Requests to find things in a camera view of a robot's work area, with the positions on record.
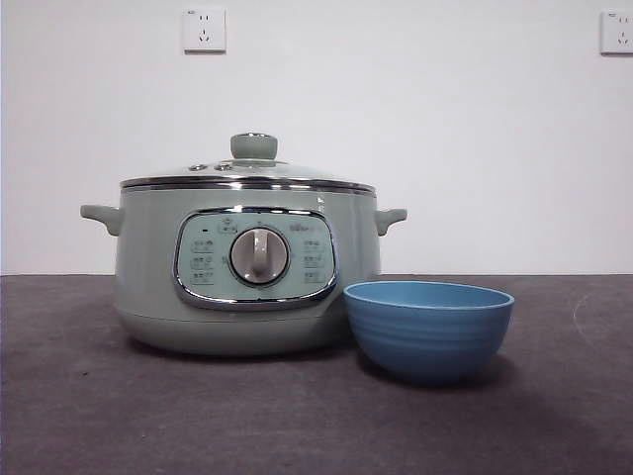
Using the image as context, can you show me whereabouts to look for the glass lid with green knob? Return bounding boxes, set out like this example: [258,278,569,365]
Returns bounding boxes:
[120,132,376,192]

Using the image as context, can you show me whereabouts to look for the pale green electric steamer pot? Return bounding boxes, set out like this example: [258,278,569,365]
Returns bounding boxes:
[79,178,408,357]

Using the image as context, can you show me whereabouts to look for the blue ribbed bowl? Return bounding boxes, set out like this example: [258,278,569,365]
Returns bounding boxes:
[342,280,515,387]

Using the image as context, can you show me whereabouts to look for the white wall socket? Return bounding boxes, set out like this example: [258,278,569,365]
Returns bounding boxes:
[599,10,633,55]
[182,8,227,54]

